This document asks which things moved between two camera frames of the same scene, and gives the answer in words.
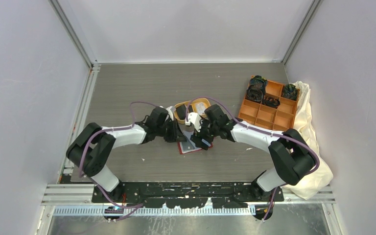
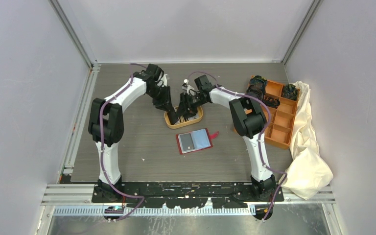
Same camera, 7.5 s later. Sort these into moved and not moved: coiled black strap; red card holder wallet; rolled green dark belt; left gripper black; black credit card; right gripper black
Moved: right gripper black; left gripper black
Not moved: coiled black strap; black credit card; rolled green dark belt; red card holder wallet
